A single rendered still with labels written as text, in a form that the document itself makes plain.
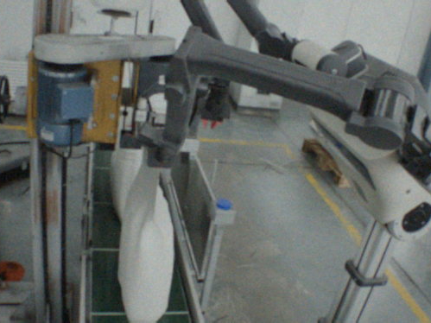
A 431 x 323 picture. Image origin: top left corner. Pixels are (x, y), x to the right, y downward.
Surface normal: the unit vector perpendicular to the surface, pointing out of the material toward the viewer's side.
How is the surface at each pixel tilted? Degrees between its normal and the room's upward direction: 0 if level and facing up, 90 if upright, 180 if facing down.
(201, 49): 44
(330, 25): 90
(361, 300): 90
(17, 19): 90
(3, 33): 90
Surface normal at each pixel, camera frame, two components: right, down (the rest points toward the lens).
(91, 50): 0.78, 0.38
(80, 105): 0.61, 0.42
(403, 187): 0.23, 0.44
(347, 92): -0.07, -0.40
